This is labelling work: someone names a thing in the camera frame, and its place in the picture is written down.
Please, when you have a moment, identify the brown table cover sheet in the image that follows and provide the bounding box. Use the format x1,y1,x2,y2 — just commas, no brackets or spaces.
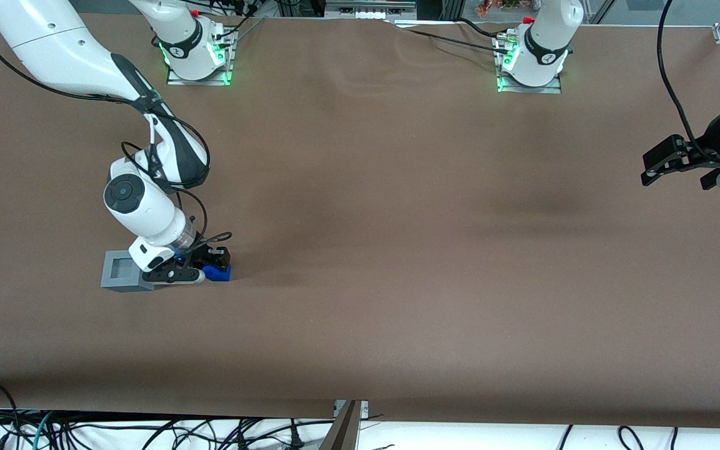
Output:
0,12,720,430

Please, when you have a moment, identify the white connector strip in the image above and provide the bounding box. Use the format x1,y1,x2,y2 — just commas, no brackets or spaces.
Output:
324,5,418,21

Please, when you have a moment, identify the curled black floor cable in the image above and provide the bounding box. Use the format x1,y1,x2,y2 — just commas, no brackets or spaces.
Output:
617,426,647,450

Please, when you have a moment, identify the gray square base block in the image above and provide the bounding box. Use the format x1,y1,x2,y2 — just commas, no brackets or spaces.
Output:
100,249,156,293

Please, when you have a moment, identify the teal floor cable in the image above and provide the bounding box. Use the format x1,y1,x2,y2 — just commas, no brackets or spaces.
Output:
30,411,56,450

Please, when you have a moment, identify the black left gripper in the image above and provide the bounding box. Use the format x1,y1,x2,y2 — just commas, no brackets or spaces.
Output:
641,106,720,189

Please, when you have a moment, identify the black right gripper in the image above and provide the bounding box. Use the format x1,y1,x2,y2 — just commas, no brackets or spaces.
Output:
172,241,231,271

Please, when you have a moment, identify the aluminium camera mount post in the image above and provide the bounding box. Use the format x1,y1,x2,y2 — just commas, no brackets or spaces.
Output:
319,399,371,450

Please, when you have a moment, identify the black base power cable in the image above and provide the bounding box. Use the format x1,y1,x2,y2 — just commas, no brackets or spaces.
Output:
385,17,512,58

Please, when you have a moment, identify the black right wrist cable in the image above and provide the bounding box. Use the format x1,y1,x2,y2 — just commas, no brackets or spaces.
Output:
121,112,233,263

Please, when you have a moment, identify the long black hanging cable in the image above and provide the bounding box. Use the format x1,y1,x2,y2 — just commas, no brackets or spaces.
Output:
656,0,713,158

